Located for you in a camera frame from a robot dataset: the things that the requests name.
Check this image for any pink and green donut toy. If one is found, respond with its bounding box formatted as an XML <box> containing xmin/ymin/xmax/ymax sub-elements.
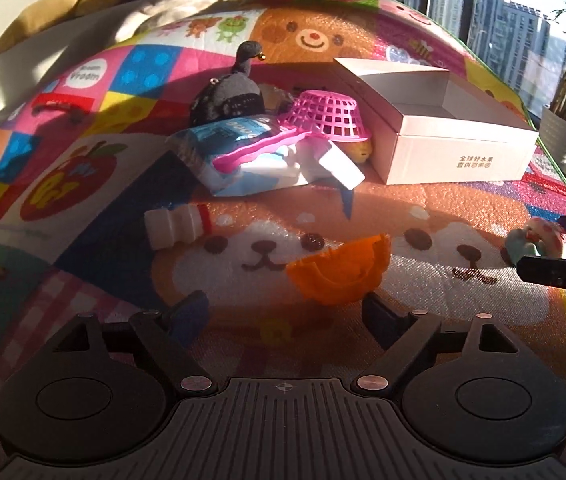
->
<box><xmin>503</xmin><ymin>218</ymin><xmax>566</xmax><ymax>267</ymax></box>

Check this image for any white paper carton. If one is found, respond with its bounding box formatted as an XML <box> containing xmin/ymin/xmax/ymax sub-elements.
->
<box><xmin>293</xmin><ymin>137</ymin><xmax>366</xmax><ymax>191</ymax></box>

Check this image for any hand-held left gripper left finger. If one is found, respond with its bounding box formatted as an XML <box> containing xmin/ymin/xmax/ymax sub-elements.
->
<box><xmin>55</xmin><ymin>290</ymin><xmax>216</xmax><ymax>393</ymax></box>

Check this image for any blue and white packet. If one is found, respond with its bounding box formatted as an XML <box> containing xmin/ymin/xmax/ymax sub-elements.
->
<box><xmin>165</xmin><ymin>115</ymin><xmax>304</xmax><ymax>197</ymax></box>

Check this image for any pink plastic mesh basket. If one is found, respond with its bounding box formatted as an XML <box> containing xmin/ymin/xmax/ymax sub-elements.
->
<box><xmin>277</xmin><ymin>90</ymin><xmax>372</xmax><ymax>142</ymax></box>

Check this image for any orange plastic toy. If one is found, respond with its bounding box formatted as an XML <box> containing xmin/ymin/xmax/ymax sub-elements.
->
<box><xmin>286</xmin><ymin>233</ymin><xmax>392</xmax><ymax>306</ymax></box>

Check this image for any white blanket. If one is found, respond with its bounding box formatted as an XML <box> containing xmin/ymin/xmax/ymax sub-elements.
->
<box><xmin>113</xmin><ymin>0</ymin><xmax>248</xmax><ymax>46</ymax></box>

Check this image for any small white plastic bottle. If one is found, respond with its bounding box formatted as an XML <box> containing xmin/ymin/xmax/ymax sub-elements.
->
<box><xmin>144</xmin><ymin>204</ymin><xmax>212</xmax><ymax>251</ymax></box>

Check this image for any white plant pot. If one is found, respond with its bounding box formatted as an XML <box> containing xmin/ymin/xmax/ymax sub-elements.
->
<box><xmin>540</xmin><ymin>105</ymin><xmax>566</xmax><ymax>165</ymax></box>

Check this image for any large yellow pillow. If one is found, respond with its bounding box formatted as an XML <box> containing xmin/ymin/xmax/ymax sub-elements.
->
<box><xmin>0</xmin><ymin>0</ymin><xmax>94</xmax><ymax>61</ymax></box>

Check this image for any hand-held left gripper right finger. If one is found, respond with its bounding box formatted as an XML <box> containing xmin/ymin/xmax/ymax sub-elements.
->
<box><xmin>355</xmin><ymin>292</ymin><xmax>518</xmax><ymax>393</ymax></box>

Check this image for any white cardboard box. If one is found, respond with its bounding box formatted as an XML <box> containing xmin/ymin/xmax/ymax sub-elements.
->
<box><xmin>333</xmin><ymin>56</ymin><xmax>540</xmax><ymax>186</ymax></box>

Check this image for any black plush toy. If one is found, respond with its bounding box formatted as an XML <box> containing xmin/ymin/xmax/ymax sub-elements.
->
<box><xmin>189</xmin><ymin>40</ymin><xmax>267</xmax><ymax>128</ymax></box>

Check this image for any colourful cartoon play mat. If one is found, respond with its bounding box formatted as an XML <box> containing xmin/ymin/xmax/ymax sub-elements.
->
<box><xmin>0</xmin><ymin>0</ymin><xmax>566</xmax><ymax>461</ymax></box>

